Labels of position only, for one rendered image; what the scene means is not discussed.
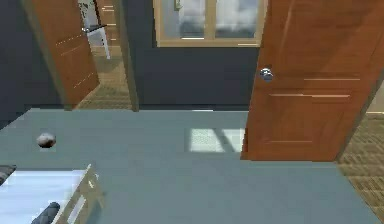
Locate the silver round door knob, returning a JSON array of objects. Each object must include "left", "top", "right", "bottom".
[{"left": 259, "top": 67, "right": 274, "bottom": 82}]

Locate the silver door lever handle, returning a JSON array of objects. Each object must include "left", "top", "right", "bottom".
[{"left": 81, "top": 23, "right": 108, "bottom": 34}]

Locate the grey round ball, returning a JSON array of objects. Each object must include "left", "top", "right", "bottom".
[{"left": 36, "top": 132, "right": 57, "bottom": 149}]

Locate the dark grey pillow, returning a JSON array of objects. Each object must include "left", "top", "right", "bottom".
[
  {"left": 0, "top": 164, "right": 18, "bottom": 186},
  {"left": 30, "top": 201, "right": 62, "bottom": 224}
]

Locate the pale wood framed window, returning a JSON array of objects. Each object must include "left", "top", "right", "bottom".
[{"left": 152, "top": 0, "right": 269, "bottom": 48}]

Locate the bed with pale blue sheet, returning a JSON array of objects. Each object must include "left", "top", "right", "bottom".
[{"left": 0, "top": 163, "right": 105, "bottom": 224}]

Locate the brown wooden room door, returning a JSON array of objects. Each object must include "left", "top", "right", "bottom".
[
  {"left": 20, "top": 0, "right": 101, "bottom": 111},
  {"left": 240, "top": 0, "right": 384, "bottom": 163}
]

